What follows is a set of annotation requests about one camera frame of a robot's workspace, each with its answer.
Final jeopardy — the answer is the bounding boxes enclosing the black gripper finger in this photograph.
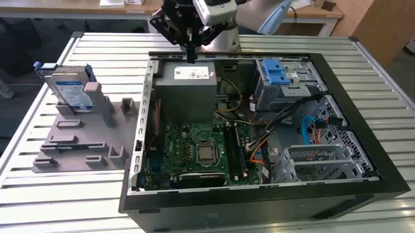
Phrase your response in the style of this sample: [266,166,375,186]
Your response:
[192,22,230,65]
[148,8,194,64]

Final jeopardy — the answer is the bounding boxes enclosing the hard disk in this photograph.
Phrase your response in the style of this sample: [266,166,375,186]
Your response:
[33,62,97,114]

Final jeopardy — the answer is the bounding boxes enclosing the blue SATA wire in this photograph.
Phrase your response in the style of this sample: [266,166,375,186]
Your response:
[300,116,318,148]

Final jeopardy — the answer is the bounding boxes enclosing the grey power supply unit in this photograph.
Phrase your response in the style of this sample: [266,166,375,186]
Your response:
[152,60,219,126]

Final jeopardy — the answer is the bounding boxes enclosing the large white box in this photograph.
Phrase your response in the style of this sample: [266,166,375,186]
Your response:
[99,0,126,9]

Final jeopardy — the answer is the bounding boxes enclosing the blue drive latch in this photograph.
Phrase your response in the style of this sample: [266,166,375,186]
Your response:
[262,59,291,85]

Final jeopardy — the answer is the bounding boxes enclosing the grey optical drive cage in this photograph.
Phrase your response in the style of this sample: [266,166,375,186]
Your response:
[254,58,328,112]

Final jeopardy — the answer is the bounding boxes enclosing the wooden desk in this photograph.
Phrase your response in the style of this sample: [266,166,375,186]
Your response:
[0,0,346,37]

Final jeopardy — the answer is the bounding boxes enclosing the green motherboard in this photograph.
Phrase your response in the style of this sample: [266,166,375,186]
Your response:
[144,122,260,190]

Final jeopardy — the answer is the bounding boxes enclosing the clear plastic bag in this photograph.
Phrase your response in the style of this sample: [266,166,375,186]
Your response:
[290,0,318,9]

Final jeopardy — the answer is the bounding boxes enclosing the silver CPU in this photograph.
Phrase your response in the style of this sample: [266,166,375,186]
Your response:
[198,146,216,161]

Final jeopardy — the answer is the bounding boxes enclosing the metal socket cover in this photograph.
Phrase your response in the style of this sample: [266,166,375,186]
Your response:
[194,139,222,169]

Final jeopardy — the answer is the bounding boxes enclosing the grey parts rack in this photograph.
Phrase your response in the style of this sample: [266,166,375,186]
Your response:
[31,82,142,173]

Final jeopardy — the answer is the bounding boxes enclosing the black graphics card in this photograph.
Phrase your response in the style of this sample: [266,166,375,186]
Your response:
[178,171,227,187]

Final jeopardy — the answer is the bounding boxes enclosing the black office chair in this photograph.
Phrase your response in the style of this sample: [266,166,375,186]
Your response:
[0,18,43,76]

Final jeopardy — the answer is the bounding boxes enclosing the green RAM stick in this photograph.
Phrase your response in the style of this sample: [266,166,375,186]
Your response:
[48,143,107,149]

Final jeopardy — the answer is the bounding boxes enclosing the grey table foot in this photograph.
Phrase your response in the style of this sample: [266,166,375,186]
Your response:
[0,79,16,100]

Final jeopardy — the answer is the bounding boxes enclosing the wooden cabinet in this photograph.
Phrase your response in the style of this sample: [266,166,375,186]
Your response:
[330,0,415,68]

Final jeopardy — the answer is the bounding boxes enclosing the black PC case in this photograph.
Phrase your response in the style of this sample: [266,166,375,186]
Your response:
[118,50,412,233]

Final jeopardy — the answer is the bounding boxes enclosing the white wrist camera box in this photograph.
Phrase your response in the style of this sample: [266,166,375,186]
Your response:
[192,0,238,26]

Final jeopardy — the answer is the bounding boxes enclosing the yellow wire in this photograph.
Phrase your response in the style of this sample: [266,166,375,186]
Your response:
[214,77,244,114]

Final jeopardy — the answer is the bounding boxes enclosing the thin red wire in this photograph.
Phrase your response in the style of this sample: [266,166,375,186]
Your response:
[143,99,162,156]

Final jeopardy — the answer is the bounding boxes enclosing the black cable bundle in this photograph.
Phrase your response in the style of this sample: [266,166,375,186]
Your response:
[259,94,324,184]

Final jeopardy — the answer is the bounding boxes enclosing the orange power wire bundle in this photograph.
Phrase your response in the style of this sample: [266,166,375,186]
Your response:
[248,142,272,167]

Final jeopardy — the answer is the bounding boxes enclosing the orange black disk power wire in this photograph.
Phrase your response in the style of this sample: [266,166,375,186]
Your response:
[312,118,327,148]

